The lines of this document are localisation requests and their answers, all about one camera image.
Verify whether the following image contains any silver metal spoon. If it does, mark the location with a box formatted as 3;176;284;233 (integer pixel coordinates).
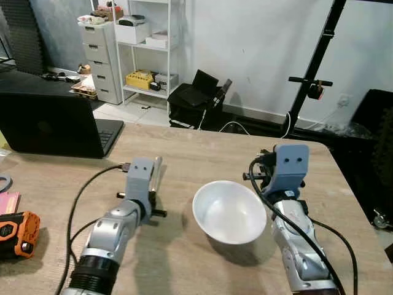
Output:
152;155;163;193

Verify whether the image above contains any white bowl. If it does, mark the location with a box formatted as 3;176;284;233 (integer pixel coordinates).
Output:
192;180;268;245

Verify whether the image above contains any orange and black clamp device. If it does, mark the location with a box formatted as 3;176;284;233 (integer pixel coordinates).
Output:
309;83;324;101

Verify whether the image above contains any open black case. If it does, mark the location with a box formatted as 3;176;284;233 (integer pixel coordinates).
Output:
167;69;233;130

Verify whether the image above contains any black foam panel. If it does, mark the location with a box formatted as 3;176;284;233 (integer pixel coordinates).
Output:
350;89;393;216
0;0;49;76

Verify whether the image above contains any white metal shelf rack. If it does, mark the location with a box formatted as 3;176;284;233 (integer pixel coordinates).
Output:
115;0;183;120

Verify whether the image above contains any yellow storage box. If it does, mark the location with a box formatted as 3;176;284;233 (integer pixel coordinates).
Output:
126;70;154;90

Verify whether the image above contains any black caster wheel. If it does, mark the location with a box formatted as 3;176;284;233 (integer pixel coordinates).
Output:
373;209;391;229

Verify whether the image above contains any black slanted stand pole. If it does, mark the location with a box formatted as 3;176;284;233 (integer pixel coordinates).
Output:
284;0;348;139

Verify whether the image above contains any black laptop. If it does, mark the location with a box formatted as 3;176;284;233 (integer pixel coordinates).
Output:
0;92;125;159

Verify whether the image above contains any orange and black tool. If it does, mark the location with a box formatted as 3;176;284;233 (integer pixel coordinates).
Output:
0;211;41;259

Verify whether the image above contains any flat pink object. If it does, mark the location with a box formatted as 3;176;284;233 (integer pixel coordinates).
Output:
0;192;21;216

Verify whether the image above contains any grey tape roll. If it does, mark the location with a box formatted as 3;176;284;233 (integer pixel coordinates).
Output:
0;174;13;192

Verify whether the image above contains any grey drawer cabinet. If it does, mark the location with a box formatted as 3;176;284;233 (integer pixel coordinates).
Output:
80;22;123;105

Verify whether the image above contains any white box with black top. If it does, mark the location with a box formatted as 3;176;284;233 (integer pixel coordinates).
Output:
117;15;152;45

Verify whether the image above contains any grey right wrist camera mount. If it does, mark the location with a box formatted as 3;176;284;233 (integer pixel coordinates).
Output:
273;144;310;195

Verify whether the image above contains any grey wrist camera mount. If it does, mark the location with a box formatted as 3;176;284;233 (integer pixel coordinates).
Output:
126;157;154;207
273;144;310;195

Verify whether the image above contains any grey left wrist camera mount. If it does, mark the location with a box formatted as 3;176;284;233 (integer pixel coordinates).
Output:
126;157;154;207

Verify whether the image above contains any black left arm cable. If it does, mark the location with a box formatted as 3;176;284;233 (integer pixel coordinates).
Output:
56;162;131;295

